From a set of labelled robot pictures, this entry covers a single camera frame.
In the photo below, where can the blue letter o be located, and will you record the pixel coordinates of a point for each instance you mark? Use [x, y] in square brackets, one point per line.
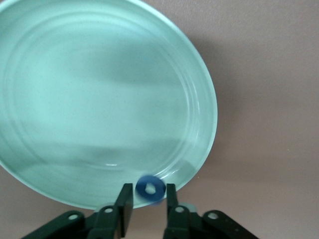
[142, 193]

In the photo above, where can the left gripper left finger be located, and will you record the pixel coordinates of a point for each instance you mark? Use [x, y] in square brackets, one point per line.
[124, 214]

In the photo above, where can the brown table cover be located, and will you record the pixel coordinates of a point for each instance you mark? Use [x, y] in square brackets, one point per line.
[261, 74]

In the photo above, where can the green plate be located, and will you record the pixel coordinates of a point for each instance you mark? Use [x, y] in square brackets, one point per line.
[99, 99]

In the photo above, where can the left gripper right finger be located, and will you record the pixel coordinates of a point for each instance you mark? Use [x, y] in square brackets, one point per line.
[172, 219]

